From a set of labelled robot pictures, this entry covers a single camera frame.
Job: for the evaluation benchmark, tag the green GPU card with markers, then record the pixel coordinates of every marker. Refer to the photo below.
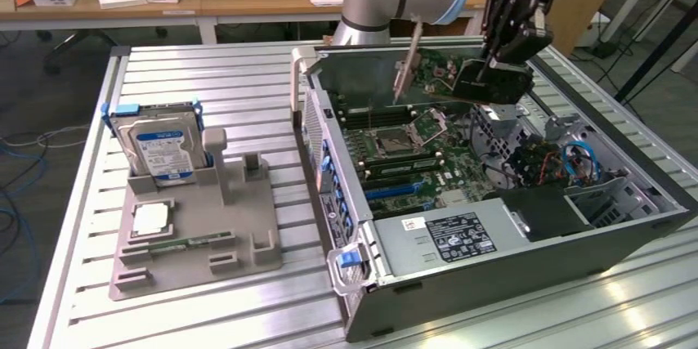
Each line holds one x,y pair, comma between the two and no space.
436,67

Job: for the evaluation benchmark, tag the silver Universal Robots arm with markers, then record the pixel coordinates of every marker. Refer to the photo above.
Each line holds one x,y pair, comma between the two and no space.
376,1

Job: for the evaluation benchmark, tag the wooden cabinet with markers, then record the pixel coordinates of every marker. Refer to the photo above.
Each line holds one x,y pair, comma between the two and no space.
567,30

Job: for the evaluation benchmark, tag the white floor box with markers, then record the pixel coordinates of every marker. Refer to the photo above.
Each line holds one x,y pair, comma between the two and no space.
594,30

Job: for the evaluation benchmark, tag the perforated metal drive cage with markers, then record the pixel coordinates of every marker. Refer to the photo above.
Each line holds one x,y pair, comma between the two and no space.
490,128

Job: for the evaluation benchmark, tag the black slanted pole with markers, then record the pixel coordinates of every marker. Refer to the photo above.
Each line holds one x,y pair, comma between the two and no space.
654,38

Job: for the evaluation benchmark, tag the metal socket cover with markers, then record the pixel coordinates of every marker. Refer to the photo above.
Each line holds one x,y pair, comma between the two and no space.
431,124

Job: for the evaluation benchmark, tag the black RAM slot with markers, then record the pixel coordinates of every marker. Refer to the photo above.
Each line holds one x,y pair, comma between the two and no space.
379,119
376,110

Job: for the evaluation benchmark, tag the CPU socket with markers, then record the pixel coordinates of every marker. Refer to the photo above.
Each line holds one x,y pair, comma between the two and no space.
392,142

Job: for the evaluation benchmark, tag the labelled RAM stick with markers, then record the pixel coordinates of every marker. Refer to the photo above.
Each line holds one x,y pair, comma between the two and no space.
406,167

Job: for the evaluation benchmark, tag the green motherboard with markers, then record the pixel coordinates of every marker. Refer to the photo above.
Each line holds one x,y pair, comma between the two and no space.
431,185

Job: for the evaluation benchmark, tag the grey metal disk bay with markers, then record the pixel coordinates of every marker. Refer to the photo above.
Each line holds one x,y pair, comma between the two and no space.
610,206

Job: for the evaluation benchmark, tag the blue expansion slot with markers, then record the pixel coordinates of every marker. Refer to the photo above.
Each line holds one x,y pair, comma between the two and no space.
392,192

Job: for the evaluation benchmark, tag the wooden desk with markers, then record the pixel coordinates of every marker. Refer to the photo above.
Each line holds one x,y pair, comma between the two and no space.
246,1

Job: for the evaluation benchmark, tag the blue card retainer strip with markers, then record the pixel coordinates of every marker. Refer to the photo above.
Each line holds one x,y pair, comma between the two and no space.
330,169

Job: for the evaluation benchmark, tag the grey power supply unit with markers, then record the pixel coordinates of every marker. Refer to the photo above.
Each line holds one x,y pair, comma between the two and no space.
403,251

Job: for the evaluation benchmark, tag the blue case latch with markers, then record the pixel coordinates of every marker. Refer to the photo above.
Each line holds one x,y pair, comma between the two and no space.
348,260

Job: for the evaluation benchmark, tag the black open PC case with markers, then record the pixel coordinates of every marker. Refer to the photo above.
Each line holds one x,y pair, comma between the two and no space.
490,304

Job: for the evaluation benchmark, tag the grey plastic parts rack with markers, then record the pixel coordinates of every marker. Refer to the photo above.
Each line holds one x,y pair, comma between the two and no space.
191,218

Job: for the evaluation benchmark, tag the black office chair base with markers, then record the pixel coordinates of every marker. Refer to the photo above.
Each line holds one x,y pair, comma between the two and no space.
76,46

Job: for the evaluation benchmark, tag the silver CPU chip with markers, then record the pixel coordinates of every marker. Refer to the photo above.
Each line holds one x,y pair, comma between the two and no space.
151,220

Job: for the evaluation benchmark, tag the green RAM stick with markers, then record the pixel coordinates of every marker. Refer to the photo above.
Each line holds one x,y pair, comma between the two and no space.
175,244

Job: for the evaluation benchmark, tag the black case switch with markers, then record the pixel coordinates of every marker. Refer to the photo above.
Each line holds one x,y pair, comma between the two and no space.
328,114

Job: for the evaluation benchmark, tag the hard disk with blue bracket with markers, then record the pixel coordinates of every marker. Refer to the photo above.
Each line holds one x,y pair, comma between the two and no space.
157,153

